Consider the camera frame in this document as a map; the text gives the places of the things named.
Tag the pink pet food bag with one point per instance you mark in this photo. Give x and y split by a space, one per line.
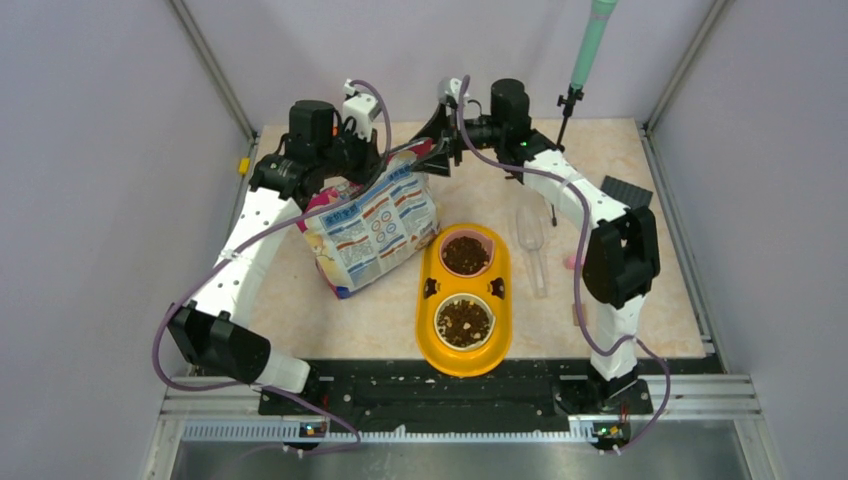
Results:
367 238

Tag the clear plastic scoop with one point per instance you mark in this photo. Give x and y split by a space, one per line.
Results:
531 239

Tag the mint green pole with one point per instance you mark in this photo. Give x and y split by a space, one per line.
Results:
600 13

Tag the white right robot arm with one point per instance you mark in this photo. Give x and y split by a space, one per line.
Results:
618 244

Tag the pink food bowl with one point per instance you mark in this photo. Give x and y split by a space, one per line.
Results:
467 252

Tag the brown pet food kibble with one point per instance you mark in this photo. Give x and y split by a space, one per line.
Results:
463 322

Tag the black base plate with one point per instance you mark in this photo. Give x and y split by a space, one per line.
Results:
518 396

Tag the black tripod stand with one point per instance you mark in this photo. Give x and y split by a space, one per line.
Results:
567 103

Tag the aluminium frame rail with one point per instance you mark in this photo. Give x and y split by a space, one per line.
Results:
714 428

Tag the cream food bowl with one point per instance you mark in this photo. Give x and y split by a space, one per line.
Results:
463 322

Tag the yellow double pet feeder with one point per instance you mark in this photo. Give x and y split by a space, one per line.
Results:
494 287

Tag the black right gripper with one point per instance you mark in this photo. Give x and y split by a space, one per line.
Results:
442 134

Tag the dark grey building baseplate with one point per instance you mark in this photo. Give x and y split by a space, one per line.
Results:
627 193

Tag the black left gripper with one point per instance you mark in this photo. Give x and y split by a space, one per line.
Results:
371 162

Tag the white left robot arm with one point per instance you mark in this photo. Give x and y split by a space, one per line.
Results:
210 325

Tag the small yellow wall block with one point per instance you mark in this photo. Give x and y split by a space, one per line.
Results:
244 166

